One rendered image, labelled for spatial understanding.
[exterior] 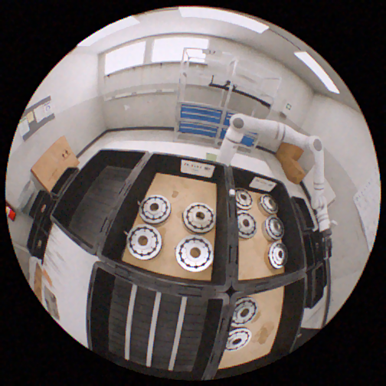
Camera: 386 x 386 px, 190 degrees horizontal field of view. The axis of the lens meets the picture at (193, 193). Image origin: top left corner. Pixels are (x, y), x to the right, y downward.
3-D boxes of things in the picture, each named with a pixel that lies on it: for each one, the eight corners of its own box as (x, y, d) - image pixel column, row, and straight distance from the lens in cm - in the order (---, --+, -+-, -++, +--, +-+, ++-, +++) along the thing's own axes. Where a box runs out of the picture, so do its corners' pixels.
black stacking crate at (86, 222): (107, 166, 70) (100, 149, 64) (153, 173, 53) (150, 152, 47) (68, 230, 60) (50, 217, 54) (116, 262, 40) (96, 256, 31)
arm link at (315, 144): (328, 188, 74) (322, 183, 80) (322, 134, 69) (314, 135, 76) (316, 191, 69) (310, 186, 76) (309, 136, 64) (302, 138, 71)
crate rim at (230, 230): (152, 155, 48) (151, 150, 46) (225, 168, 45) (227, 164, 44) (100, 259, 32) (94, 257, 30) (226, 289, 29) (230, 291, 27)
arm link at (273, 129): (285, 125, 60) (281, 122, 69) (229, 112, 59) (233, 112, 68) (281, 142, 61) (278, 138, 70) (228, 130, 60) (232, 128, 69)
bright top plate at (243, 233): (232, 207, 40) (233, 207, 40) (256, 214, 45) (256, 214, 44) (230, 235, 36) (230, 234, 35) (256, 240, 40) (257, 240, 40)
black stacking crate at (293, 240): (219, 184, 51) (227, 165, 44) (269, 197, 65) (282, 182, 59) (214, 284, 38) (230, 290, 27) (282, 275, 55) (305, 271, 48)
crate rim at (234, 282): (225, 168, 45) (227, 164, 44) (280, 184, 60) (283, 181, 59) (226, 289, 29) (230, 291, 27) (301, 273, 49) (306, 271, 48)
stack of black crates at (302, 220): (268, 215, 161) (291, 195, 137) (282, 216, 183) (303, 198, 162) (275, 244, 151) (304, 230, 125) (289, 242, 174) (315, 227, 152)
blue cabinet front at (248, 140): (219, 138, 234) (227, 111, 220) (250, 146, 259) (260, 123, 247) (219, 138, 232) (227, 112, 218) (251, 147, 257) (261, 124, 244)
